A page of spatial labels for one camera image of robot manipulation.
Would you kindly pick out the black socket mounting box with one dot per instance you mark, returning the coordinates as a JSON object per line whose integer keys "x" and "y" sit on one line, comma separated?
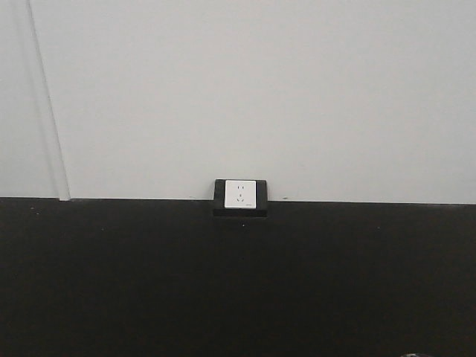
{"x": 261, "y": 211}

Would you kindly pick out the white wall power socket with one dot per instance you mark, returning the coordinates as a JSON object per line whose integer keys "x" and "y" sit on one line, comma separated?
{"x": 240, "y": 194}

